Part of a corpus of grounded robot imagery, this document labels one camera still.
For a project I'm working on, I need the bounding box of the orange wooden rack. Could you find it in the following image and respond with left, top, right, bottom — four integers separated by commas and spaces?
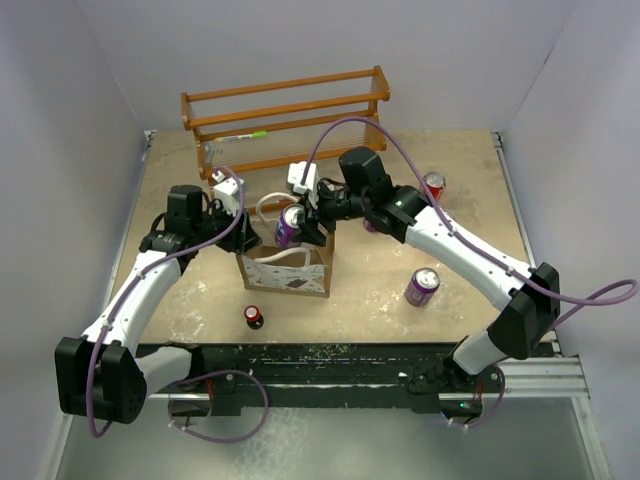
180, 65, 391, 182

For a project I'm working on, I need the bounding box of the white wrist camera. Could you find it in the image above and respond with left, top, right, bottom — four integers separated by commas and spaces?
211, 168, 244, 216
285, 161, 319, 208

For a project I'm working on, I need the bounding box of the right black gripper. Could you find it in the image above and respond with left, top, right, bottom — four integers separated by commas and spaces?
290, 180, 370, 247

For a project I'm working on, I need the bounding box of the purple can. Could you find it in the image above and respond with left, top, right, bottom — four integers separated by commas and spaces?
274, 204, 304, 249
363, 218, 378, 233
404, 268, 440, 307

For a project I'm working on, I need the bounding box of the green-capped marker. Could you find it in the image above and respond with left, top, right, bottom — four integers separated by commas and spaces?
214, 130, 268, 143

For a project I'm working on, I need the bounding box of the small red-capped dark bottle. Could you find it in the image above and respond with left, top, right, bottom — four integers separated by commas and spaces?
243, 305, 264, 330

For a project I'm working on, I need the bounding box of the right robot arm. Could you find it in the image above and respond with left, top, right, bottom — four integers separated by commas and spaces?
286, 147, 559, 391

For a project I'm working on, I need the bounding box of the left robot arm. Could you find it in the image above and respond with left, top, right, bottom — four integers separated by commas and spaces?
54, 179, 260, 437

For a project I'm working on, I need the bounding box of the red cola can back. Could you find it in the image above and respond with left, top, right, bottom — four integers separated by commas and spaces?
423, 171, 446, 201

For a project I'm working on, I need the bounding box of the canvas tote bag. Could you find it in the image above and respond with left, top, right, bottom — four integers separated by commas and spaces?
236, 192, 335, 298

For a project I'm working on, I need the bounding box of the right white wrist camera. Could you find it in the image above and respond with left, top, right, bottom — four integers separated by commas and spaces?
285, 161, 319, 208

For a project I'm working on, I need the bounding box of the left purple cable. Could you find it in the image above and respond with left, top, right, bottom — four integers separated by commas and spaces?
86, 166, 270, 444

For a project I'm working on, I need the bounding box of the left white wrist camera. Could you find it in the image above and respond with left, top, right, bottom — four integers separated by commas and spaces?
211, 168, 244, 216

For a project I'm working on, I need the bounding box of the purple cable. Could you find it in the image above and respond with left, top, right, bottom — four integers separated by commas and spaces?
86, 166, 270, 444
304, 116, 639, 433

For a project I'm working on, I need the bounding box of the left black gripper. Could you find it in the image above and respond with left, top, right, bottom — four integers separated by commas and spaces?
191, 198, 261, 255

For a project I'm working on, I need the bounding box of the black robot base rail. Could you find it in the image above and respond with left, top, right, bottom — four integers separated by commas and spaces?
162, 343, 505, 417

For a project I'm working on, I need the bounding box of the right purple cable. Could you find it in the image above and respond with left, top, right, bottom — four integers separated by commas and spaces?
304, 116, 639, 433

